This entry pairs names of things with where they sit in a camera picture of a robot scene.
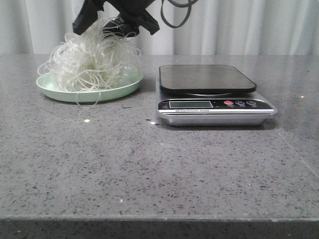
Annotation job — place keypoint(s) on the light green plastic plate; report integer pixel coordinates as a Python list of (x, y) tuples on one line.
[(129, 85)]

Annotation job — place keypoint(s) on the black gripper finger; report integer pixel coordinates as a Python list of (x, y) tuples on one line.
[(87, 15), (148, 22)]

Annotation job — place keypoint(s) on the white pleated curtain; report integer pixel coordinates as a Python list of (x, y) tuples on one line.
[(215, 27)]

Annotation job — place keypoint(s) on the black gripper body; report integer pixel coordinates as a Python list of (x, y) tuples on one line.
[(124, 25)]

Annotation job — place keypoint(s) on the white vermicelli noodle bundle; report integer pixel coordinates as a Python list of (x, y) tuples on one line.
[(92, 60)]

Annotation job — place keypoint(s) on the silver black kitchen scale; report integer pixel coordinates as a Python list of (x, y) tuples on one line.
[(209, 95)]

